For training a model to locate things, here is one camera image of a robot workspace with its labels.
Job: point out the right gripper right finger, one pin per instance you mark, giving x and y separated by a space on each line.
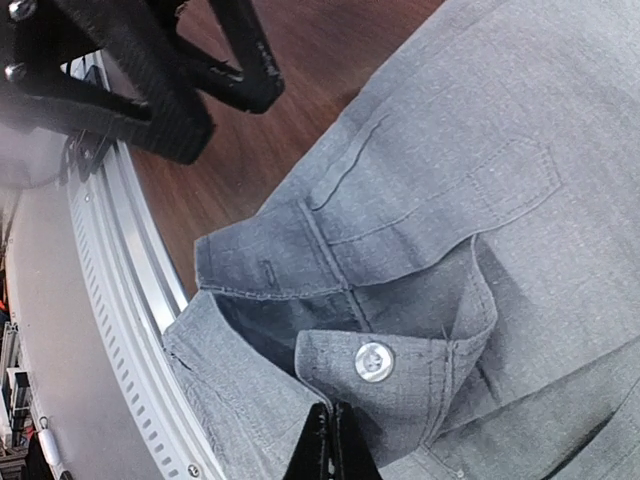
351 457

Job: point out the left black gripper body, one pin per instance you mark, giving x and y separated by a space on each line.
41 39

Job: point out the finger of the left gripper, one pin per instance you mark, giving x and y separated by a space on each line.
168 118
256 83

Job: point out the grey long sleeve shirt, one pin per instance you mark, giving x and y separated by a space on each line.
457 257

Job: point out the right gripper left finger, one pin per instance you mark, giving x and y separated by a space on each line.
313 452

